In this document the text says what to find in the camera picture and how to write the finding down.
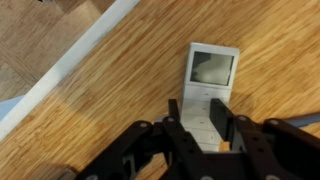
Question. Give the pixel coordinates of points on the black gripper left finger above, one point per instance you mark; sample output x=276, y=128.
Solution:
x=146, y=150

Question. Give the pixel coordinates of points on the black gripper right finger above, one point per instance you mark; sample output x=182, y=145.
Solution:
x=276, y=150

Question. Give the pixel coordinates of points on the white remote with screen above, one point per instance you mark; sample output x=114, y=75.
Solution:
x=206, y=90

